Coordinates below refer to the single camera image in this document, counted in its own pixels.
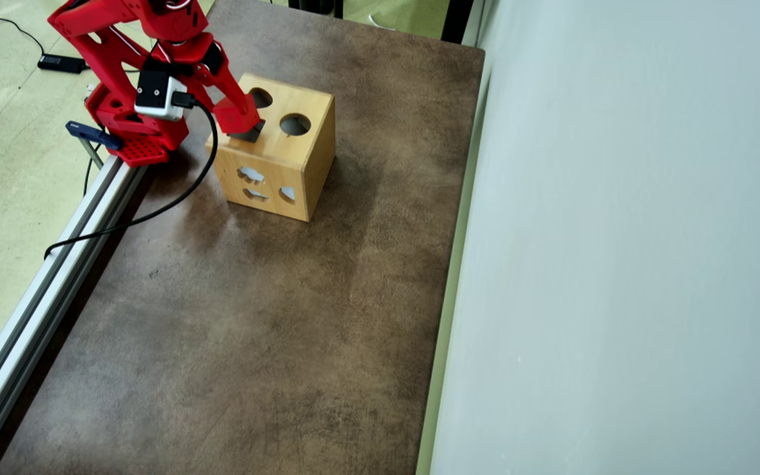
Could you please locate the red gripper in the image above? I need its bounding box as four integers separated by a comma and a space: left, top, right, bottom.
146, 33, 263, 137

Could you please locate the wooden shape sorter box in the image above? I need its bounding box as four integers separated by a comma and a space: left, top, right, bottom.
205, 73, 336, 222

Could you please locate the black stand base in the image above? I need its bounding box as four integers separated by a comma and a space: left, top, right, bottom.
288, 0, 344, 19

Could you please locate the blue clamp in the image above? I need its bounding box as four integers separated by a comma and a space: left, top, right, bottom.
65, 121, 123, 170

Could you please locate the black power adapter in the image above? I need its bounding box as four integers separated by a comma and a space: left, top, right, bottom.
38, 54, 88, 75

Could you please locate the black camera cable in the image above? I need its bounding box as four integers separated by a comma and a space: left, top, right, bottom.
44, 92, 219, 260

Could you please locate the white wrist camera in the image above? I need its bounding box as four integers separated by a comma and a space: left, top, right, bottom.
134, 68, 188, 122

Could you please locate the black vertical post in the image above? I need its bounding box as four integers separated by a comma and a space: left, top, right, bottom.
441, 0, 474, 45

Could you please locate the aluminium profile rail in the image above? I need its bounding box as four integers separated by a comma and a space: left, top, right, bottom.
0, 153, 150, 475

